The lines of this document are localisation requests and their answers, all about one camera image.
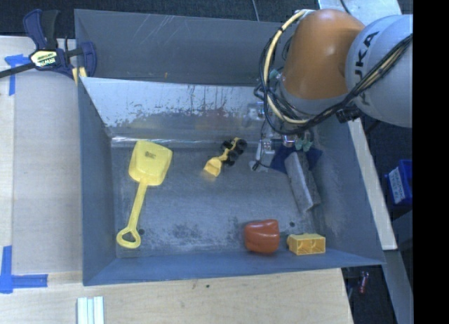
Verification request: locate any yellow toy shovel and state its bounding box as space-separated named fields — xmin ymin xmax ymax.
xmin=116 ymin=140 xmax=173 ymax=250

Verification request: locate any yellow and black toy loader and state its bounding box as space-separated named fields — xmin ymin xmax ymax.
xmin=203 ymin=136 xmax=248 ymax=177

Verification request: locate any black cylinder on white bracket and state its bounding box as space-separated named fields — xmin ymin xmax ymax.
xmin=335 ymin=104 xmax=364 ymax=124

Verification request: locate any grey metal bin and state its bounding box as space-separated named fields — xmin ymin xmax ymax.
xmin=73 ymin=8 xmax=387 ymax=287

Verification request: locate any yellow building brick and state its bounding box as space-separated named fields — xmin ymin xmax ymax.
xmin=286 ymin=233 xmax=327 ymax=256

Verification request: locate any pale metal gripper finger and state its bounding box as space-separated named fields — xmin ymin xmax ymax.
xmin=264 ymin=140 xmax=279 ymax=167
xmin=249 ymin=140 xmax=265 ymax=172

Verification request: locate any red toy pepper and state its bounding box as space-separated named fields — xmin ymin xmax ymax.
xmin=243 ymin=219 xmax=281 ymax=255

